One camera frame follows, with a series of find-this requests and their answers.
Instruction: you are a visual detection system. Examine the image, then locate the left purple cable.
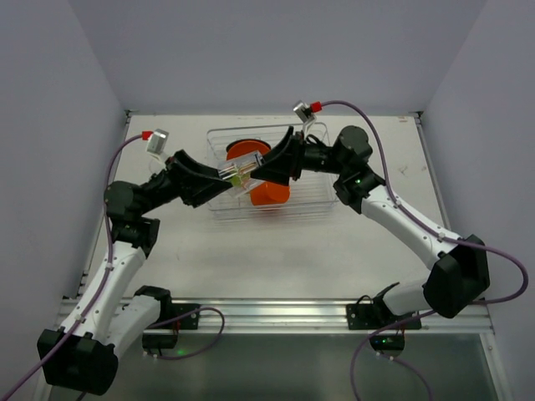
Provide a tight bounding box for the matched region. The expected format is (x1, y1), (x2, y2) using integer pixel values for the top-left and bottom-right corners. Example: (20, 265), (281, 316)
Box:
(0, 129), (154, 401)

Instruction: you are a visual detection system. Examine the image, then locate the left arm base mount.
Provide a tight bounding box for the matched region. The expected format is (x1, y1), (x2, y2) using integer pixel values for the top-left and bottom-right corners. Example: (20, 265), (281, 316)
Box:
(141, 302), (201, 356)

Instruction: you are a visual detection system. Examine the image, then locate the purple cable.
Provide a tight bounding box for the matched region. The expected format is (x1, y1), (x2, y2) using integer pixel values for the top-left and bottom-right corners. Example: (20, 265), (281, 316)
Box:
(0, 129), (154, 401)
(311, 99), (529, 401)

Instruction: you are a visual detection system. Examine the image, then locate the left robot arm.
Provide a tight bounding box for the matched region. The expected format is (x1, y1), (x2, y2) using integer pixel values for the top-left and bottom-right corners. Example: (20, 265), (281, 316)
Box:
(38, 150), (232, 395)

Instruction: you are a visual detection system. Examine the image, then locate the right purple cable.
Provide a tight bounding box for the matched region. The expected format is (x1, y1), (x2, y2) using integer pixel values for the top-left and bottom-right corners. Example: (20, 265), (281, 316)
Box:
(311, 99), (529, 401)

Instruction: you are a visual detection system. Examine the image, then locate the orange plate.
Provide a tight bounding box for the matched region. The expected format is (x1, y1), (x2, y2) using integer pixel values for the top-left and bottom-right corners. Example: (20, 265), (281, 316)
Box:
(226, 139), (272, 165)

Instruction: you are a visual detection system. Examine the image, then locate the black plate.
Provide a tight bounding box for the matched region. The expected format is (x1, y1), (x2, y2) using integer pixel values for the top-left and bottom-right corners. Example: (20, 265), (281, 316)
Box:
(226, 139), (272, 154)

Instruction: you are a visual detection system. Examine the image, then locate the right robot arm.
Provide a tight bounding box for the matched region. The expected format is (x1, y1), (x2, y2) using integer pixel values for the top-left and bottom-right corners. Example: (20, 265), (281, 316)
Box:
(252, 125), (490, 323)

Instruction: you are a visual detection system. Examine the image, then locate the green plate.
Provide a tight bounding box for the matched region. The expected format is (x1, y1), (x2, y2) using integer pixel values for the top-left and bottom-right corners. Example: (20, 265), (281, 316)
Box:
(229, 175), (255, 197)

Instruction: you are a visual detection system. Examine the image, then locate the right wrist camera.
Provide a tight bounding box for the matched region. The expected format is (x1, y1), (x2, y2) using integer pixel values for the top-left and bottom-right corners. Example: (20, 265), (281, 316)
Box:
(293, 100), (316, 136)

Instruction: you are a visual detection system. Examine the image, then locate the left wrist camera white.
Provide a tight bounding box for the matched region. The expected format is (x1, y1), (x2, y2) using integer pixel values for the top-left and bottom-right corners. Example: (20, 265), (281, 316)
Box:
(141, 129), (169, 164)

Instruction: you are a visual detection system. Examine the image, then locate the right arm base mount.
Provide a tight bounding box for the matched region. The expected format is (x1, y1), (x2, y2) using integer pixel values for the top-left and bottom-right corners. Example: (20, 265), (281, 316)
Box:
(345, 282), (422, 358)

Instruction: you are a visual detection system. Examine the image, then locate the clear plastic rack tray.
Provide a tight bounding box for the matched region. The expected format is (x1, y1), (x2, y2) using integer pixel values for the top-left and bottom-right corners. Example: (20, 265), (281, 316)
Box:
(206, 123), (338, 220)

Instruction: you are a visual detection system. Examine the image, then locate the white wire dish rack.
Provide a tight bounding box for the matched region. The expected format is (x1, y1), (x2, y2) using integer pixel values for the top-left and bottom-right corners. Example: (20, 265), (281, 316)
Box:
(206, 124), (337, 220)

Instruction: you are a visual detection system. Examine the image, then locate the clear glass cup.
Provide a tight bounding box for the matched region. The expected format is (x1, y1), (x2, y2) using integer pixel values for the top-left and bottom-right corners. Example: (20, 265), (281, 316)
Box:
(217, 158), (263, 190)

